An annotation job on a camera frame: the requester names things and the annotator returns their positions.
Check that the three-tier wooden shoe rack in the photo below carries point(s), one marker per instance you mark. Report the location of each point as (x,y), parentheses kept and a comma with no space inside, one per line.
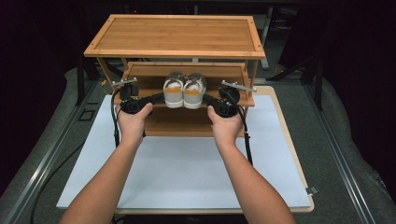
(177,37)

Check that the beige and white sneaker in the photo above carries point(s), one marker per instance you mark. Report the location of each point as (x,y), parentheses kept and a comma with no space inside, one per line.
(194,95)
(174,93)

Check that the person's right hand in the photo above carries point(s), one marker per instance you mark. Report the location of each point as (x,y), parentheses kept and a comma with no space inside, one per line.
(225,127)

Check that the person's left hand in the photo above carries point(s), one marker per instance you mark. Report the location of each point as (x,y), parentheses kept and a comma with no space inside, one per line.
(132,126)

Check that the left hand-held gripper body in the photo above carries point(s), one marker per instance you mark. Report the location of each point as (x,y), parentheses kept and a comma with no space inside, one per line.
(129,99)

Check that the small yellow tag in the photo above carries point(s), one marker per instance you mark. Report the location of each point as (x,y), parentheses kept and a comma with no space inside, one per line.
(103,83)

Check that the small metal clip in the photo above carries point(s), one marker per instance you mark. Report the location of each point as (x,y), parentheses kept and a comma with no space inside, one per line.
(312,190)

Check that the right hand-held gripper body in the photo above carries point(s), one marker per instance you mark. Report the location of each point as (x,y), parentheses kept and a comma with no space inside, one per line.
(229,99)

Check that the aluminium frame rail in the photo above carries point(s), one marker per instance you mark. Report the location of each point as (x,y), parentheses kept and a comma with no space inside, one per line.
(46,161)
(339,155)

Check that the white metal stand leg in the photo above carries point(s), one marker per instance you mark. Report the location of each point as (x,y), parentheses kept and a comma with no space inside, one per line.
(266,40)

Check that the pale blue table mat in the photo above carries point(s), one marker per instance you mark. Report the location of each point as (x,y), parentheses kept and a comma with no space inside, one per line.
(183,174)

